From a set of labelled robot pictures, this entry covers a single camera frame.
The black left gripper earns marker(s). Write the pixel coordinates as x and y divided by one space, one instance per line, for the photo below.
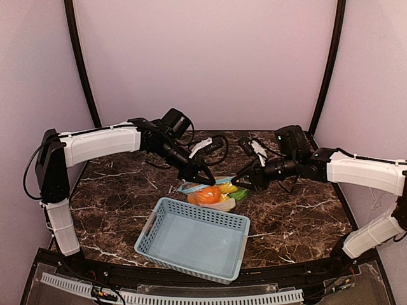
191 167

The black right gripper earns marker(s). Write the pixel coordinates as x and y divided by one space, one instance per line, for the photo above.
257 175

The green toy bitter gourd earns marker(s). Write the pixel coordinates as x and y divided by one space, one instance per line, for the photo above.
239 194

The orange toy fruit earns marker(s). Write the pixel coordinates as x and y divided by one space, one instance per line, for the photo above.
209 195

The orange yellow toy mango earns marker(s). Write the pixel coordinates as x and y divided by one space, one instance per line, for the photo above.
192 198

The clear zip bag blue zipper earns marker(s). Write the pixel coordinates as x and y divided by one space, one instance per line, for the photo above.
222 196

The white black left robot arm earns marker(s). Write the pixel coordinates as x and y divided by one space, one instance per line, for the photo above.
60 151

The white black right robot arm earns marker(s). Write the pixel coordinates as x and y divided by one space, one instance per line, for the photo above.
339 166

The light blue perforated plastic basket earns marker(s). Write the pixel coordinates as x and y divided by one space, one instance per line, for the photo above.
185 235

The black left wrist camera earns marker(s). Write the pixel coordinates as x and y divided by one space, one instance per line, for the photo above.
175 123

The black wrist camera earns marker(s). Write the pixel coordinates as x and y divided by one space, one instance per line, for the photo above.
292 141
175 123

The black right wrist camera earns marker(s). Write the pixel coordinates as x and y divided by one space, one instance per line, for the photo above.
292 141

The black table front rail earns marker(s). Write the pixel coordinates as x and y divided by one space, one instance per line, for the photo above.
308 275

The white slotted cable duct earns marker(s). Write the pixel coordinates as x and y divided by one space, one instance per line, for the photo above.
154 294

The black frame post right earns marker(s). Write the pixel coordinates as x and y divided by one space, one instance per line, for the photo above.
330 64

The black frame post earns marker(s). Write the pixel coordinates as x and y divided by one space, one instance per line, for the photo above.
330 64
80 63

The black frame post left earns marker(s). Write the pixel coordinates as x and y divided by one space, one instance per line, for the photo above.
80 63

